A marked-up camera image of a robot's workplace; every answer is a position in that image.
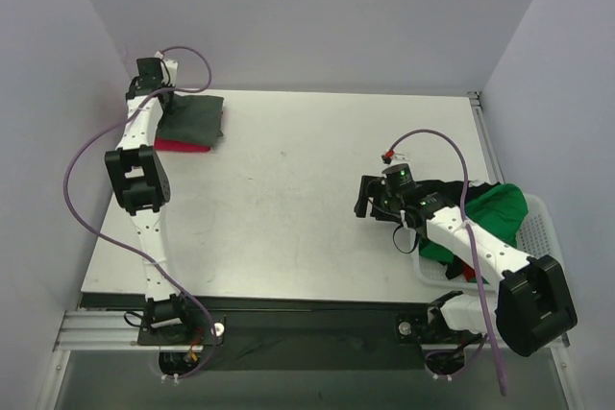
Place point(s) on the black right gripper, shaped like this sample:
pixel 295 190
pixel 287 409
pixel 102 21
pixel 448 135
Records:
pixel 367 196

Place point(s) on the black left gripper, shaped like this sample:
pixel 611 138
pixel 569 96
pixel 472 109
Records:
pixel 166 101

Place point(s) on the grey t shirt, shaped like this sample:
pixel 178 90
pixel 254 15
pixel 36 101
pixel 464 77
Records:
pixel 192 120

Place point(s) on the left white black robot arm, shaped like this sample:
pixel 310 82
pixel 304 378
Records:
pixel 142 188

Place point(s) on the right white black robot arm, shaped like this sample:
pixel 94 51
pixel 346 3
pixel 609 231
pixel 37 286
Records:
pixel 527 301

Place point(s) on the folded red t shirt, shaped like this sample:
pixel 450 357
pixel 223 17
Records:
pixel 173 146

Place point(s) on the green t shirt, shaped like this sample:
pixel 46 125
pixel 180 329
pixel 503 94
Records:
pixel 510 211

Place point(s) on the white perforated plastic basket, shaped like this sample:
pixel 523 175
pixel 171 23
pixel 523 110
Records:
pixel 536 236

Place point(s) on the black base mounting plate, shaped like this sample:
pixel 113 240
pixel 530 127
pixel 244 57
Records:
pixel 238 334

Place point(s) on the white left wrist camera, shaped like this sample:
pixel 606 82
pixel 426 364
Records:
pixel 169 69

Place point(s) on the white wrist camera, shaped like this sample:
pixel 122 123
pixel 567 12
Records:
pixel 390 156
pixel 169 69

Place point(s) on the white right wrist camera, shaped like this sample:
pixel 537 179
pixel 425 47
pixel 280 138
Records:
pixel 390 156

